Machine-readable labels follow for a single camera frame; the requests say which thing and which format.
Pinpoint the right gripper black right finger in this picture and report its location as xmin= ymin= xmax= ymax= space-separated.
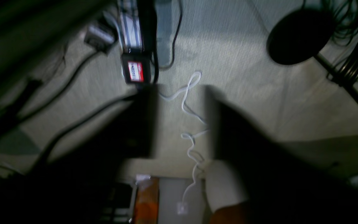
xmin=204 ymin=86 xmax=358 ymax=224

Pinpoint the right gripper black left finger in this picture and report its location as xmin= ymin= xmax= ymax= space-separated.
xmin=42 ymin=85 xmax=158 ymax=193

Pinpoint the black box red label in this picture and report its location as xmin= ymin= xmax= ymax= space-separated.
xmin=121 ymin=53 xmax=151 ymax=85

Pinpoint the black round stool base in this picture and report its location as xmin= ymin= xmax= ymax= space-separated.
xmin=267 ymin=8 xmax=335 ymax=65

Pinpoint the white coiled cable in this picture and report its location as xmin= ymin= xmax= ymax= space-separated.
xmin=159 ymin=71 xmax=210 ymax=215

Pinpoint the black floor cable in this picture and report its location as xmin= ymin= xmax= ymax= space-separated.
xmin=17 ymin=51 xmax=100 ymax=123

